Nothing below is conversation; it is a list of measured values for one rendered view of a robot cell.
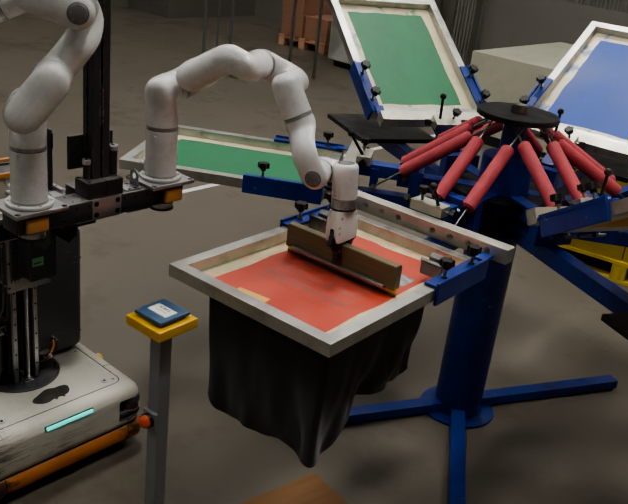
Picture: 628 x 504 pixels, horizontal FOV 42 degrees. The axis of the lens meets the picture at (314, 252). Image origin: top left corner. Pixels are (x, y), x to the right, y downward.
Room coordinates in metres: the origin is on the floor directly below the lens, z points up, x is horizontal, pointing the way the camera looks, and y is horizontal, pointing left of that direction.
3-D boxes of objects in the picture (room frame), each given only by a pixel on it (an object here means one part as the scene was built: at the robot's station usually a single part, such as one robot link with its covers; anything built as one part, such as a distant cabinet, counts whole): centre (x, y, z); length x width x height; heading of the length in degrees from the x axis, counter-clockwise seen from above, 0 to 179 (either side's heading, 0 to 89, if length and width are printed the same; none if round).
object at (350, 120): (3.70, -0.44, 0.91); 1.34 x 0.41 x 0.08; 23
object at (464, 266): (2.26, -0.43, 0.97); 0.30 x 0.05 x 0.07; 143
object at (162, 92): (2.41, 0.49, 1.37); 0.13 x 0.10 x 0.16; 166
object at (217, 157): (3.19, 0.20, 1.05); 1.08 x 0.61 x 0.23; 83
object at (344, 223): (2.26, -0.07, 1.12); 0.10 x 0.08 x 0.11; 144
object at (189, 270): (2.24, -0.07, 0.97); 0.79 x 0.58 x 0.04; 143
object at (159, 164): (2.41, 0.51, 1.21); 0.16 x 0.13 x 0.15; 50
